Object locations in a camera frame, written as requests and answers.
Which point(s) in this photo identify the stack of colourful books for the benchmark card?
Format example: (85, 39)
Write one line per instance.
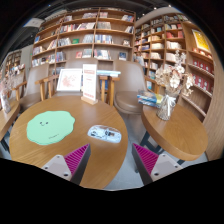
(149, 98)

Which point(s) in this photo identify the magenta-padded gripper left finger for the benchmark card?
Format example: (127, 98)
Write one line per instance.
(61, 165)

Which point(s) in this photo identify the white framed picture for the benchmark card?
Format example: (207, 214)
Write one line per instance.
(69, 80)

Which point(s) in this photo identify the brown upholstered chair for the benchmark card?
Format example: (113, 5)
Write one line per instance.
(33, 83)
(130, 86)

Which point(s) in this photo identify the wooden bookshelf with yellow poster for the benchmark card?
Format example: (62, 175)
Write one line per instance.
(173, 46)

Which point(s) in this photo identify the stack of blue white books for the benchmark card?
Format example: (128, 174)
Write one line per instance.
(108, 72)

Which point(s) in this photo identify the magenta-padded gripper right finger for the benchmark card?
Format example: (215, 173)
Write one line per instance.
(161, 165)

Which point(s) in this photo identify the round wooden side table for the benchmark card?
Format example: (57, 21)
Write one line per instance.
(180, 130)
(6, 116)

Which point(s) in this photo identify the small distant wooden bookshelf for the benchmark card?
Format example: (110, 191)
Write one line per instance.
(13, 63)

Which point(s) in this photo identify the white sign on wooden base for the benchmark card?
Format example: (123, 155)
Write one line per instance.
(89, 83)

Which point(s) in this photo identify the glass vase with dried flowers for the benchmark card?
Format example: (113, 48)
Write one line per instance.
(171, 86)
(8, 85)

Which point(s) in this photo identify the brown chair with wooden arms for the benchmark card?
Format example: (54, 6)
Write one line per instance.
(76, 63)

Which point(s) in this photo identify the white hanging ceiling panel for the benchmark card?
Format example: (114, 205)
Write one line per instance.
(33, 21)

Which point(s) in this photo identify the green cloud-shaped mouse pad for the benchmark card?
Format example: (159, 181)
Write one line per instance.
(50, 127)

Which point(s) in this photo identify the wide wooden bookshelf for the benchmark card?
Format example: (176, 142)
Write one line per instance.
(83, 36)

